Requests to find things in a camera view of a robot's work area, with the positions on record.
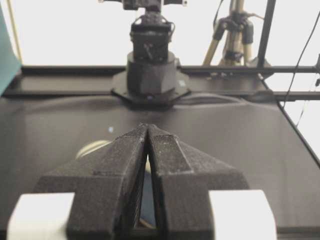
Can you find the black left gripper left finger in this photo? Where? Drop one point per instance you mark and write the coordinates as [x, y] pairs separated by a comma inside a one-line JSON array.
[[107, 185]]

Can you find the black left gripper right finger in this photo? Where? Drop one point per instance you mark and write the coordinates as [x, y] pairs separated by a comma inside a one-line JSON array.
[[182, 177]]

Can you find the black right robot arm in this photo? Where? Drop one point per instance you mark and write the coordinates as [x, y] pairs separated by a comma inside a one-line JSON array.
[[151, 72]]

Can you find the black metal frame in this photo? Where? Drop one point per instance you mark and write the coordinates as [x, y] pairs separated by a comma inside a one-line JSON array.
[[49, 113]]

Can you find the beige camera tripod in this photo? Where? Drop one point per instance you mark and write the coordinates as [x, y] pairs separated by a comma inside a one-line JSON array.
[[239, 32]]

